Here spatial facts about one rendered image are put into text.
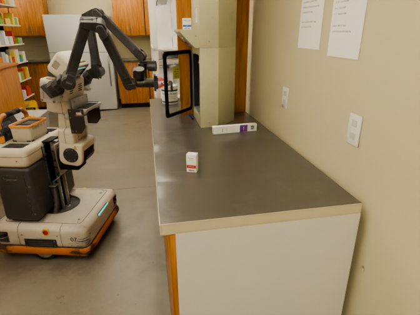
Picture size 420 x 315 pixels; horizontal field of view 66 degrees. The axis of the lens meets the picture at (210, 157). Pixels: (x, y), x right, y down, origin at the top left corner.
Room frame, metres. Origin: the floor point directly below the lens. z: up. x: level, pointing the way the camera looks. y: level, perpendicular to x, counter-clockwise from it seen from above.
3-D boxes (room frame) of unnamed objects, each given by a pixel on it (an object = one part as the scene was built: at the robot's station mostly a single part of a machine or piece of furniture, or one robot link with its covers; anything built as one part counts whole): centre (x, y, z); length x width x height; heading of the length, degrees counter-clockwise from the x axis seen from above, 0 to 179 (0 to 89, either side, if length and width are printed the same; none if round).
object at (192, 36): (2.07, 0.14, 1.46); 0.32 x 0.12 x 0.10; 11
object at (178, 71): (2.09, 0.20, 1.19); 0.30 x 0.01 x 0.40; 151
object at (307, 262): (1.92, -0.01, 0.45); 2.05 x 0.67 x 0.90; 11
